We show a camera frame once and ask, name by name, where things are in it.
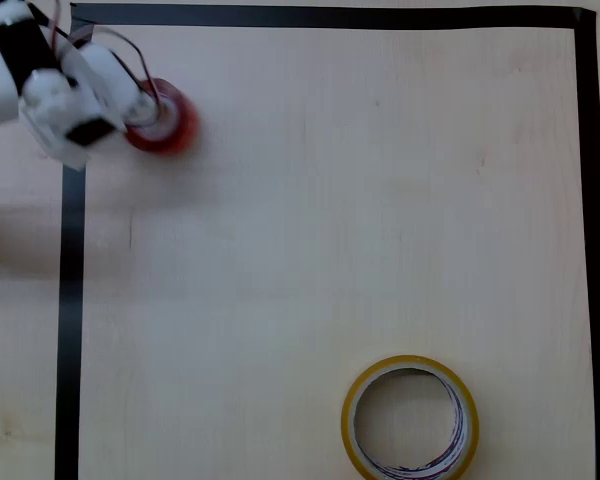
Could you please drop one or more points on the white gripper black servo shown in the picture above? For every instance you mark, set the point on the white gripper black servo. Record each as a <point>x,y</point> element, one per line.
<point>139,107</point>

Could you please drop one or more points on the small red tape roll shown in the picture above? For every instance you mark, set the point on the small red tape roll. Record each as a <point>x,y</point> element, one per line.
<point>177,127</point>

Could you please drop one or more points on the big yellow tape roll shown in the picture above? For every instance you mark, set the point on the big yellow tape roll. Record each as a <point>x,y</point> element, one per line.
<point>347,415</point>

